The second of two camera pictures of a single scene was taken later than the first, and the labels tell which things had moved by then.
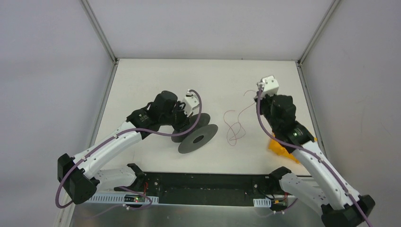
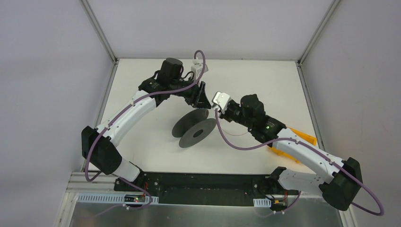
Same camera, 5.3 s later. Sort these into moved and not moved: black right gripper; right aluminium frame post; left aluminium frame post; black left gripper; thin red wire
Moved: black left gripper; thin red wire; black right gripper
Not moved: right aluminium frame post; left aluminium frame post
